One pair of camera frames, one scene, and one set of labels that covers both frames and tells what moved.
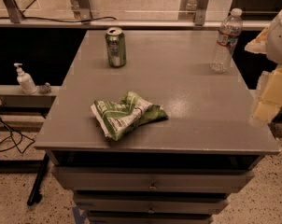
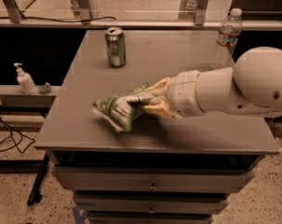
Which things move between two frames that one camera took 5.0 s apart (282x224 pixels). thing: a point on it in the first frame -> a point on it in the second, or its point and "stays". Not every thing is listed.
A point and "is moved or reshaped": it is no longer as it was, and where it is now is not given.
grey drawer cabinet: [180, 170] stays
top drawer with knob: [98, 178] stays
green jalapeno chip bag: [119, 118] is moved or reshaped
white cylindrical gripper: [279, 36] -> [182, 92]
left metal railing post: [12, 7] stays
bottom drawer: [148, 218] stays
